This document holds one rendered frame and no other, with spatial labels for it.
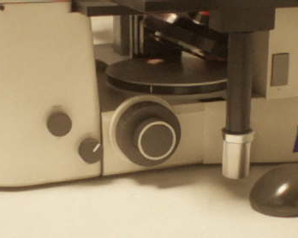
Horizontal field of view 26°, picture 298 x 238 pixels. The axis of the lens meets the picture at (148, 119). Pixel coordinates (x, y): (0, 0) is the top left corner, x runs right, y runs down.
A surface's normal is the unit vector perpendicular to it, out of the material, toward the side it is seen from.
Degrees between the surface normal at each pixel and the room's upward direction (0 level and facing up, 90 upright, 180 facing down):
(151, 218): 0
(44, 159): 90
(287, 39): 90
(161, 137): 90
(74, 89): 90
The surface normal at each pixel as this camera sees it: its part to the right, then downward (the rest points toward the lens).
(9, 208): 0.00, -0.96
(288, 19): 0.35, 0.26
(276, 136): 0.12, 0.11
